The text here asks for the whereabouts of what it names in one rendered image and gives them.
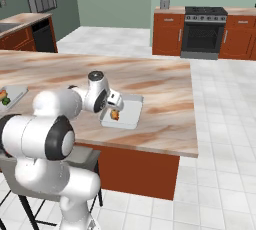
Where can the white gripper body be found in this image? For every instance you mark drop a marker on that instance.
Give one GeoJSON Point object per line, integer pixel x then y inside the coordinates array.
{"type": "Point", "coordinates": [119, 104]}

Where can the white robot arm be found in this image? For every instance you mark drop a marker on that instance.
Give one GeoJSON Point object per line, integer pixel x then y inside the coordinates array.
{"type": "Point", "coordinates": [36, 134]}

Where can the orange cooked food piece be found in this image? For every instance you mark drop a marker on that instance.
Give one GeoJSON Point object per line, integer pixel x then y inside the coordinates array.
{"type": "Point", "coordinates": [115, 115]}

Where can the white tupperware container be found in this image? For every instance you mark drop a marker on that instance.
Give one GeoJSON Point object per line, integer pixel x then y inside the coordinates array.
{"type": "Point", "coordinates": [131, 114]}

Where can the white large plate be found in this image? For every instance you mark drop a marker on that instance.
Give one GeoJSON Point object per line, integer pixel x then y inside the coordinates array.
{"type": "Point", "coordinates": [16, 93]}

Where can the green vegetable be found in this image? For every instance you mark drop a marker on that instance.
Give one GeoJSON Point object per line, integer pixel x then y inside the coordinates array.
{"type": "Point", "coordinates": [5, 100]}

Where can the red orange food piece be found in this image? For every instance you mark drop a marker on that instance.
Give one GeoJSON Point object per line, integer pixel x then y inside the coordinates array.
{"type": "Point", "coordinates": [2, 93]}

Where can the grey stool with black legs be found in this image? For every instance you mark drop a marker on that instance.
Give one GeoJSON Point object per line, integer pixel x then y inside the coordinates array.
{"type": "Point", "coordinates": [83, 157]}

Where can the red-brown island cabinet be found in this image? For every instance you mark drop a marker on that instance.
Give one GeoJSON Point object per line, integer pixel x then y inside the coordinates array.
{"type": "Point", "coordinates": [140, 170]}

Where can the red-brown base cabinet run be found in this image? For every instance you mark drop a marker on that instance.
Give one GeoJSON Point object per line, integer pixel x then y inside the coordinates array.
{"type": "Point", "coordinates": [168, 34]}
{"type": "Point", "coordinates": [240, 37]}

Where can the black dishwasher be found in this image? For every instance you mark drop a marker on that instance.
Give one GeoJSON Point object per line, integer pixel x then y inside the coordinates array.
{"type": "Point", "coordinates": [43, 35]}

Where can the black and steel oven range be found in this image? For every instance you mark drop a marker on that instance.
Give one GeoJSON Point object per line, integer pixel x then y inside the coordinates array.
{"type": "Point", "coordinates": [203, 34]}

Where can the silver toaster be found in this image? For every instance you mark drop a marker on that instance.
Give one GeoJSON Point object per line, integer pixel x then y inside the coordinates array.
{"type": "Point", "coordinates": [164, 3]}

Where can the red-brown sink cabinet run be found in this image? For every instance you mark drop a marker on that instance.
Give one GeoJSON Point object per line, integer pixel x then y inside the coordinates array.
{"type": "Point", "coordinates": [16, 40]}

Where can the steel sink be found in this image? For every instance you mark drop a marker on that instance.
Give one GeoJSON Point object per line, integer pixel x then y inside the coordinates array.
{"type": "Point", "coordinates": [7, 27]}

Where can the white wall outlet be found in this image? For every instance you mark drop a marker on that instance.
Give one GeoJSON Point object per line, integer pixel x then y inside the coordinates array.
{"type": "Point", "coordinates": [3, 1]}

